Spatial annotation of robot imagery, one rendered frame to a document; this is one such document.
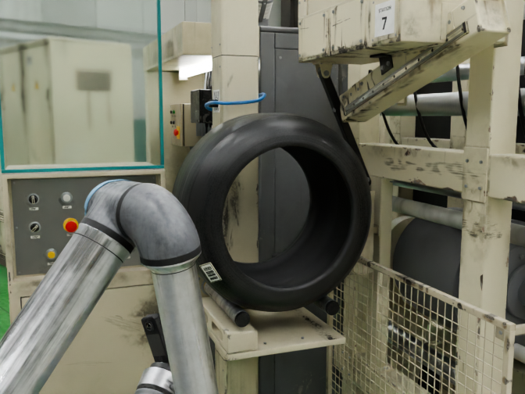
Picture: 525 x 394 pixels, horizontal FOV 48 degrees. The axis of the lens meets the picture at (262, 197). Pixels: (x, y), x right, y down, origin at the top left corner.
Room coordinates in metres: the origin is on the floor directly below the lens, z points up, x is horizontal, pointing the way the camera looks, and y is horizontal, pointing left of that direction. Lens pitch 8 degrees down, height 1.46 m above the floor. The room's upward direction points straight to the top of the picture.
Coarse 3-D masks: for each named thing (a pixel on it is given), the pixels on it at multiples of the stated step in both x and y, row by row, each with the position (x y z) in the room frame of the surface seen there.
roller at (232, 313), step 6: (204, 288) 1.86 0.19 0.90; (210, 288) 1.81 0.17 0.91; (210, 294) 1.79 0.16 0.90; (216, 294) 1.74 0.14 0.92; (216, 300) 1.72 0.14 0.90; (222, 300) 1.68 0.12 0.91; (228, 300) 1.66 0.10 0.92; (222, 306) 1.67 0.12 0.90; (228, 306) 1.62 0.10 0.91; (234, 306) 1.60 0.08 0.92; (240, 306) 1.61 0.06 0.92; (228, 312) 1.61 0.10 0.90; (234, 312) 1.57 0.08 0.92; (240, 312) 1.56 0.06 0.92; (246, 312) 1.57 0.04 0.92; (234, 318) 1.55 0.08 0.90; (240, 318) 1.55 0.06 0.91; (246, 318) 1.56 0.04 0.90; (240, 324) 1.55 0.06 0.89; (246, 324) 1.56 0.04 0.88
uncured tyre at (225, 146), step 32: (224, 128) 1.66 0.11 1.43; (256, 128) 1.59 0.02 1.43; (288, 128) 1.60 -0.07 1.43; (320, 128) 1.65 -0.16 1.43; (192, 160) 1.64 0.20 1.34; (224, 160) 1.54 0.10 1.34; (320, 160) 1.91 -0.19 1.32; (352, 160) 1.67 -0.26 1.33; (192, 192) 1.54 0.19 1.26; (224, 192) 1.53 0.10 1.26; (320, 192) 1.93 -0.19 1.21; (352, 192) 1.66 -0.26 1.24; (320, 224) 1.93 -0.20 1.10; (352, 224) 1.67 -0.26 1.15; (224, 256) 1.53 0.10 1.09; (288, 256) 1.90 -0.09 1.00; (320, 256) 1.88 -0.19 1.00; (352, 256) 1.67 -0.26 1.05; (224, 288) 1.56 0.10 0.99; (256, 288) 1.56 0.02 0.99; (288, 288) 1.59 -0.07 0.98; (320, 288) 1.63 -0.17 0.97
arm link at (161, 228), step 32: (128, 192) 1.09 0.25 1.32; (160, 192) 1.08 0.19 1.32; (128, 224) 1.06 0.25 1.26; (160, 224) 1.03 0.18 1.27; (192, 224) 1.07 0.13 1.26; (160, 256) 1.02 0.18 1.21; (192, 256) 1.04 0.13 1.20; (160, 288) 1.05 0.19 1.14; (192, 288) 1.06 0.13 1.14; (192, 320) 1.06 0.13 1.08; (192, 352) 1.06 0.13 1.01; (192, 384) 1.07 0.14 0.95
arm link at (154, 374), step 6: (144, 372) 1.25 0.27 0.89; (150, 372) 1.24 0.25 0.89; (156, 372) 1.23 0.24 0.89; (162, 372) 1.23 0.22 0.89; (168, 372) 1.24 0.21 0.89; (144, 378) 1.23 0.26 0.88; (150, 378) 1.22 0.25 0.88; (156, 378) 1.22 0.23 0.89; (162, 378) 1.22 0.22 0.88; (168, 378) 1.23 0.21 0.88; (138, 384) 1.23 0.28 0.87; (156, 384) 1.21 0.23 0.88; (162, 384) 1.21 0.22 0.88; (168, 384) 1.22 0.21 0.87; (168, 390) 1.21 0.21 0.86; (174, 390) 1.23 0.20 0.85
